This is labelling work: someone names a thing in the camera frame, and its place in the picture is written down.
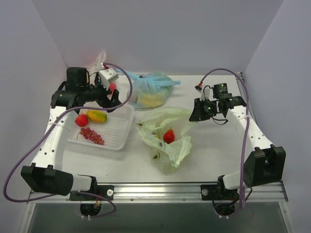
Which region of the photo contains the red fake grape bunch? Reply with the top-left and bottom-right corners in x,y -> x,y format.
75,127 -> 104,145

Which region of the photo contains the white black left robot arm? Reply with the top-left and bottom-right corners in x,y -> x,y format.
21,67 -> 121,200

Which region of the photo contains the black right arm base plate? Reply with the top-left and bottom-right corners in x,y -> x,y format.
200,184 -> 239,201

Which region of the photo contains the white perforated plastic basket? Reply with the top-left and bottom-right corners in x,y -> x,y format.
68,105 -> 134,150

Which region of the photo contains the red fake strawberry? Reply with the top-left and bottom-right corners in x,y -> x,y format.
75,114 -> 88,127

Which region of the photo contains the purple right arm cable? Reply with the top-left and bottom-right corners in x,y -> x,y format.
199,68 -> 253,209

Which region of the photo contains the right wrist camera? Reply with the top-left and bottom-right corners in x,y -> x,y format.
195,83 -> 232,100

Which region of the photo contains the aluminium front rail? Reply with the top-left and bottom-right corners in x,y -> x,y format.
27,182 -> 289,204

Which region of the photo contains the light green avocado plastic bag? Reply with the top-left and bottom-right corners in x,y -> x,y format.
136,107 -> 195,174

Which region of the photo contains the orange green fake mango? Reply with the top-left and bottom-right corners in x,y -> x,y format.
87,110 -> 107,123

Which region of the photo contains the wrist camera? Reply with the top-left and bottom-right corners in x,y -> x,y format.
195,83 -> 232,100
98,68 -> 119,87

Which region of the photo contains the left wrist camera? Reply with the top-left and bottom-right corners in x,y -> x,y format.
98,68 -> 119,87

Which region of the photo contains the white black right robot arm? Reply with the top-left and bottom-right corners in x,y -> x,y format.
189,96 -> 286,199

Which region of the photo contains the clear tied bag of fruits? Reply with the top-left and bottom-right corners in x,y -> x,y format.
86,51 -> 116,91

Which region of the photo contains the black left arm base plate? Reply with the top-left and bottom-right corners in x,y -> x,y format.
69,184 -> 115,201

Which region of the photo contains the blue tied plastic bag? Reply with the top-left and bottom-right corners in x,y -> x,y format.
127,71 -> 181,109

